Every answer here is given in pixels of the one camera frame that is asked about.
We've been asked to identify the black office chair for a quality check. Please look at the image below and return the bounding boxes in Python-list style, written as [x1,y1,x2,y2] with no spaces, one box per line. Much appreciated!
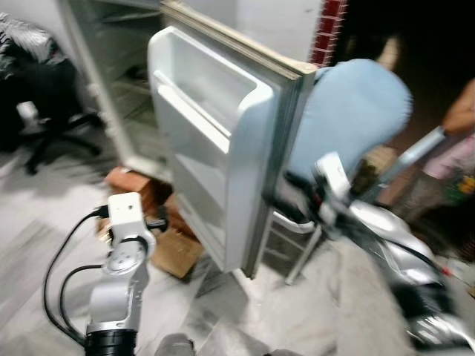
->
[0,56,105,175]

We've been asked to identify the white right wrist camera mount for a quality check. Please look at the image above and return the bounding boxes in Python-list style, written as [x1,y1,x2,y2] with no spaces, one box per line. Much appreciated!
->
[313,152,351,205]

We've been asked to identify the shiny black plastic bag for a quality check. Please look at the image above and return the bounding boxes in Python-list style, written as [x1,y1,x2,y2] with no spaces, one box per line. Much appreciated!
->
[0,15,71,79]

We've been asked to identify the child in pink shirt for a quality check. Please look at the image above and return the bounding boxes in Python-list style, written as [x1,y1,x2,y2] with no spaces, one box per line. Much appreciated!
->
[416,78,475,223]

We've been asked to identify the large flat cardboard piece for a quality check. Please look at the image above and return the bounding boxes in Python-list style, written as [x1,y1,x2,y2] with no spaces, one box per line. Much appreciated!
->
[152,226,205,279]

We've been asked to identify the silver refrigerator door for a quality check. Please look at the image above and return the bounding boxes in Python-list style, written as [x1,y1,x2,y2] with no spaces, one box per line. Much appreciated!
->
[147,0,318,279]

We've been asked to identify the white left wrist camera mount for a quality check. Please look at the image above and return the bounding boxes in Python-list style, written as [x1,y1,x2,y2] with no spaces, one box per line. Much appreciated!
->
[108,193,145,238]

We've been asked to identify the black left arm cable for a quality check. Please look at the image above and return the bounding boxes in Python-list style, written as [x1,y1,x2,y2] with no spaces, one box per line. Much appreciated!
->
[42,206,111,346]
[59,263,105,338]

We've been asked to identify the red brick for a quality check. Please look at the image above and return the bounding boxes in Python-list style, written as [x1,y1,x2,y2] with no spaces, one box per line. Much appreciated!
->
[104,167,175,216]

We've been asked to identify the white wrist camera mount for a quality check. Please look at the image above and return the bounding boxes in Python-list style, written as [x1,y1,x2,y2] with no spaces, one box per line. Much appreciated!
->
[108,193,145,238]
[313,152,351,205]

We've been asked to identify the grey robot left leg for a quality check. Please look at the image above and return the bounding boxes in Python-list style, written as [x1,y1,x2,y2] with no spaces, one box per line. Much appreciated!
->
[154,334,195,356]

